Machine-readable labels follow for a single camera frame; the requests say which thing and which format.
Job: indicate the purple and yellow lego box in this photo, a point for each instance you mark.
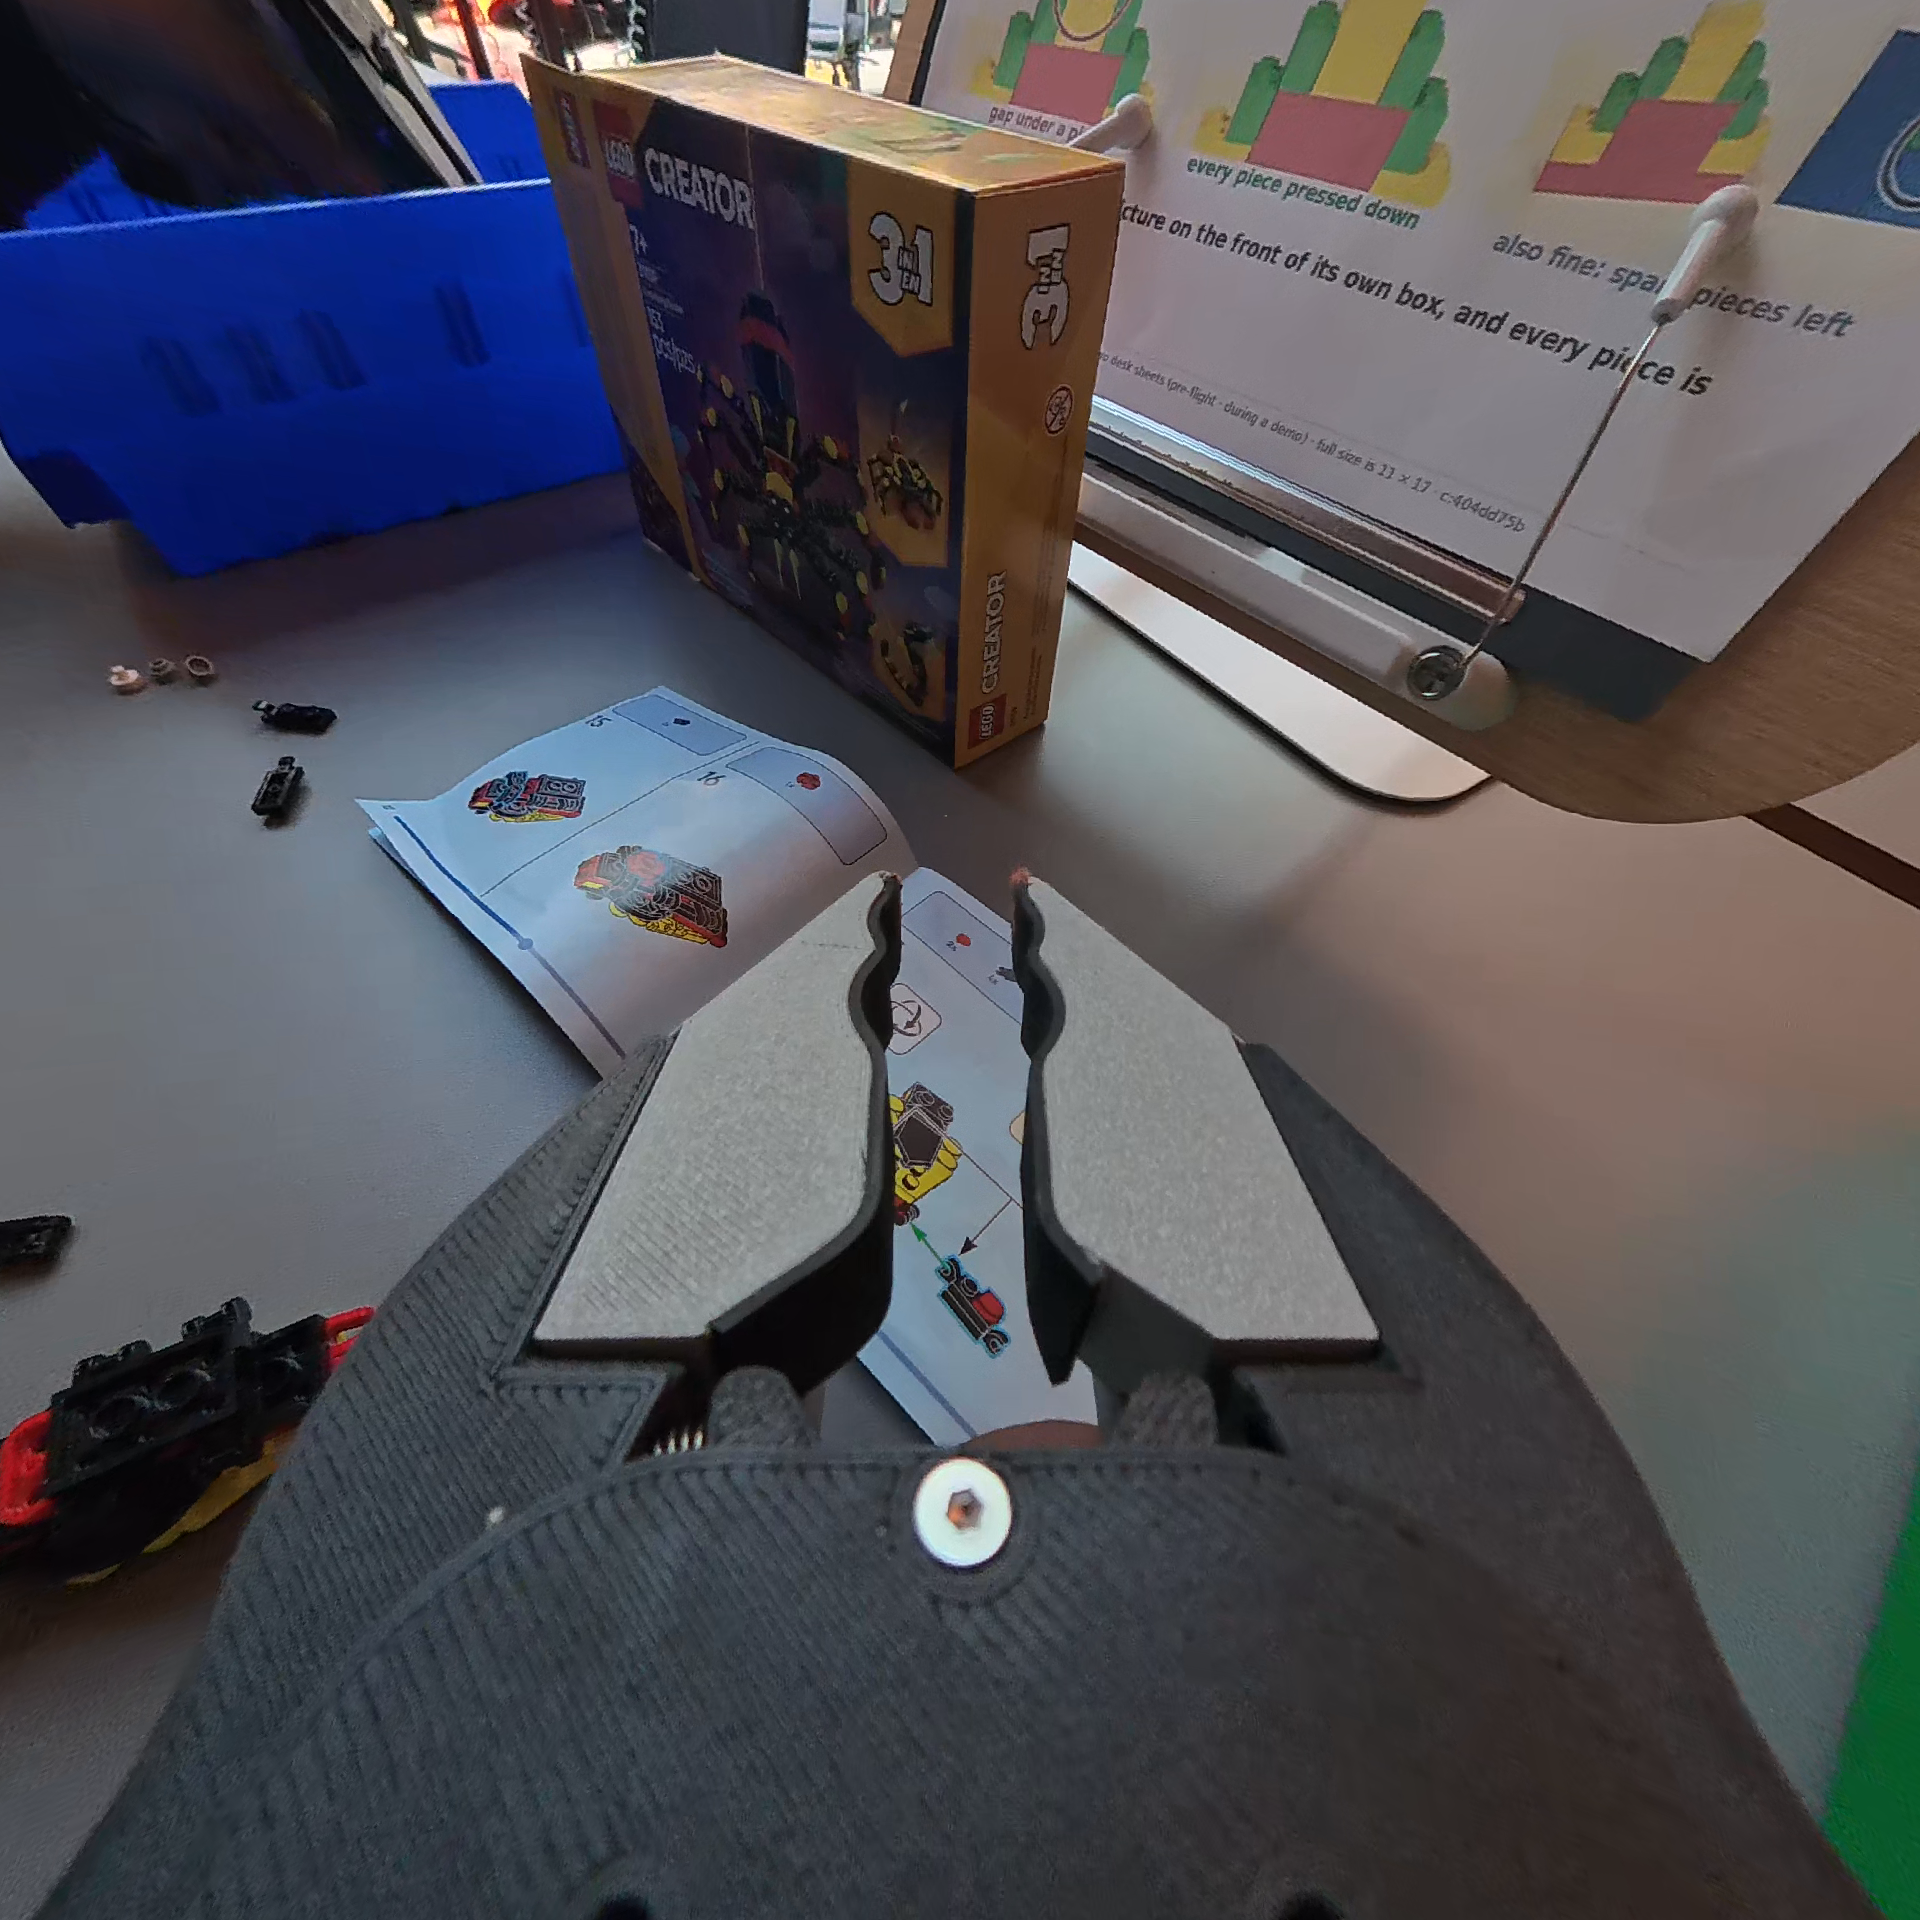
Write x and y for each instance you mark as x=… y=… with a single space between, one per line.
x=781 y=375

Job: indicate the small black lego piece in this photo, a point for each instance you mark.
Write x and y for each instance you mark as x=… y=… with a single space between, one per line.
x=31 y=1238
x=277 y=789
x=294 y=717

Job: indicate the blue plastic bin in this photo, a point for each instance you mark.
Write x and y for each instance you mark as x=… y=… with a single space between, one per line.
x=300 y=375

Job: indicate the white stand base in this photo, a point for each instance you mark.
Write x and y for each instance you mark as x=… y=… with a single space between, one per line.
x=1277 y=661

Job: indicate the open instruction booklet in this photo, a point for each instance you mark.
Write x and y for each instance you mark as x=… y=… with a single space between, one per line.
x=629 y=901

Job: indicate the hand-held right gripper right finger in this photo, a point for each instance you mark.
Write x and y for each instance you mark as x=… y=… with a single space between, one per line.
x=1185 y=1171

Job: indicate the white page holder peg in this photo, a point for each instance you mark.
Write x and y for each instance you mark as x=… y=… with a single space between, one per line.
x=1119 y=124

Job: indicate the black red yellow lego assembly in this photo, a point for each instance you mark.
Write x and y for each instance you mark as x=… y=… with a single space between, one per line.
x=150 y=1412

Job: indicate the green plastic bin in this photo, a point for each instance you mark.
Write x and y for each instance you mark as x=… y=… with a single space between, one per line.
x=1883 y=1724

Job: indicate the wooden document stand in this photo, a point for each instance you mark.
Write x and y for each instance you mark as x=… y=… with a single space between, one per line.
x=1724 y=751

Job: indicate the dark bulky object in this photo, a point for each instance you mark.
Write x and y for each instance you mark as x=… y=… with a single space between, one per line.
x=196 y=89

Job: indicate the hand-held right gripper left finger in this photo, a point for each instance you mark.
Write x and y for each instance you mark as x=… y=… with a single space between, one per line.
x=735 y=1155

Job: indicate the printed paper sheet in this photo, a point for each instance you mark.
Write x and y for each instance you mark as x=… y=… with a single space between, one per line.
x=1349 y=331

